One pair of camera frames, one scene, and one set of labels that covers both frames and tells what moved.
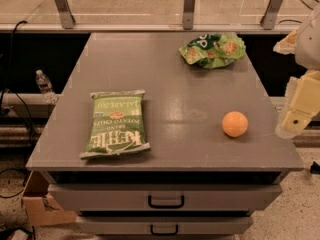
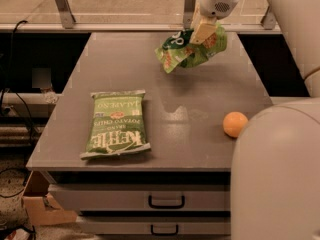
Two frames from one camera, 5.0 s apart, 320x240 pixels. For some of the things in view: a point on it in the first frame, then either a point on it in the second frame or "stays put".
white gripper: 309,45 -> 216,4
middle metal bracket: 188,8 stays put
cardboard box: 39,204 stays put
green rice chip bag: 213,50 -> 178,52
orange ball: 235,124 stays put
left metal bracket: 61,0 stays put
